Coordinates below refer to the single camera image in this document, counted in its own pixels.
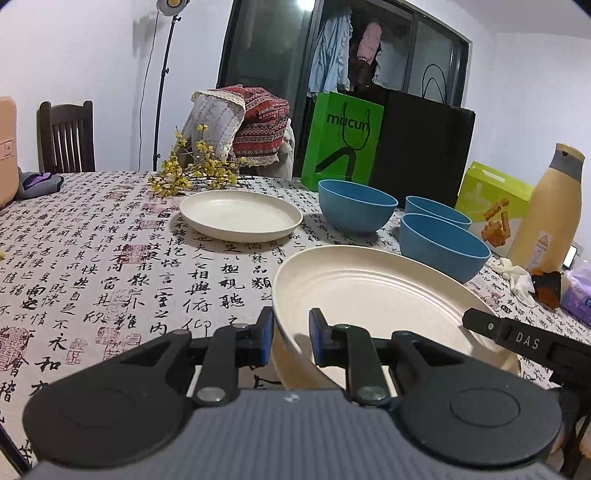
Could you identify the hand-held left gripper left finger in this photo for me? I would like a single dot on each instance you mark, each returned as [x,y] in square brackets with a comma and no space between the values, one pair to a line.
[267,337]

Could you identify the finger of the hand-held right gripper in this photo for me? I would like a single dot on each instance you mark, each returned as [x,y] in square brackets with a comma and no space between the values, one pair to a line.
[485,325]

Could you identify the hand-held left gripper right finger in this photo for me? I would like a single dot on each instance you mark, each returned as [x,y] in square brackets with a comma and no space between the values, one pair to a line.
[316,339]

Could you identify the cream plate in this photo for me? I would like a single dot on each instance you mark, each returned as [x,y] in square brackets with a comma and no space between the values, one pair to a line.
[378,290]
[240,214]

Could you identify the blue bowl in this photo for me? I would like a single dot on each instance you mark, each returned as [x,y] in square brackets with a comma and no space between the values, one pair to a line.
[443,249]
[355,212]
[436,210]

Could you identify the white crumpled glove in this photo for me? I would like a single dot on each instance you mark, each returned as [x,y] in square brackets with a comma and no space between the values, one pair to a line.
[515,277]

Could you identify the purple tissue pack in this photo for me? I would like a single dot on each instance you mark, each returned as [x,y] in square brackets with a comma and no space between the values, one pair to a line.
[577,295]

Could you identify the brown wrapper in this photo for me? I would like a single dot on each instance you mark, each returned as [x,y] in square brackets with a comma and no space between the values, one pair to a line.
[547,288]

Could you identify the small lit screen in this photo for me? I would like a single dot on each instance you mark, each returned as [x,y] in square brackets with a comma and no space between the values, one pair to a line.
[570,256]

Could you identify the yellow-green snack box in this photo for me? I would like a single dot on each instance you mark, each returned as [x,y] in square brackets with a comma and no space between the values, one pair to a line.
[489,207]

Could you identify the beige bottle with grey cap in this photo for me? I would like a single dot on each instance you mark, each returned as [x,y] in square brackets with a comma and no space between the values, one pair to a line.
[547,221]

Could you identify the calligraphy printed tablecloth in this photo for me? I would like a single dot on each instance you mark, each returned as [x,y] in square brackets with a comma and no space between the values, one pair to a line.
[138,286]

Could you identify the yellow flower branch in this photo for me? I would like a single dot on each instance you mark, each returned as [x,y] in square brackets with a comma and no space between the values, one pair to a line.
[198,173]

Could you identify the black paper bag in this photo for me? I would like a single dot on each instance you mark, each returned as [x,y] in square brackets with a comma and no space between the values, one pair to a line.
[425,152]

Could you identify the beige cloth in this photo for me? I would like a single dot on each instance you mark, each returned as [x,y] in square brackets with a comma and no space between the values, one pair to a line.
[286,147]

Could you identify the green paper bag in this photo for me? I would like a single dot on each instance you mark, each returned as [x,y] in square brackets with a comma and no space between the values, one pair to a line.
[341,138]

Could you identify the white quilted cushion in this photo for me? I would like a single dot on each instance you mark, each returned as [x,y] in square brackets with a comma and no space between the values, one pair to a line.
[212,124]

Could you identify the purple grey cloth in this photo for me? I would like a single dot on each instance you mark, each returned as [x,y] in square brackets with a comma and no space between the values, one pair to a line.
[39,184]

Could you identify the white garment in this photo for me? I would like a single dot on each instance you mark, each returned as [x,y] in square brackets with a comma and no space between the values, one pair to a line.
[392,64]

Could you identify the dark wooden chair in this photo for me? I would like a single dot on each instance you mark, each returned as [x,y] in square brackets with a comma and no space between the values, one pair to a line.
[67,138]

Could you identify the studio light on stand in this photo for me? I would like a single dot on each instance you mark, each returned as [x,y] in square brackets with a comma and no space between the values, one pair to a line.
[161,69]

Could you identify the dark sliding glass door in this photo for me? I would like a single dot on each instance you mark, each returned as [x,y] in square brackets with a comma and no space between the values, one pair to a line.
[268,46]

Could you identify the pink garment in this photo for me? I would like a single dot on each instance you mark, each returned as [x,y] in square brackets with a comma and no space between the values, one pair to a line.
[370,41]

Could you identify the pink suitcase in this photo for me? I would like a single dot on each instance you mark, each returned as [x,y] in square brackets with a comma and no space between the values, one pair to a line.
[7,152]

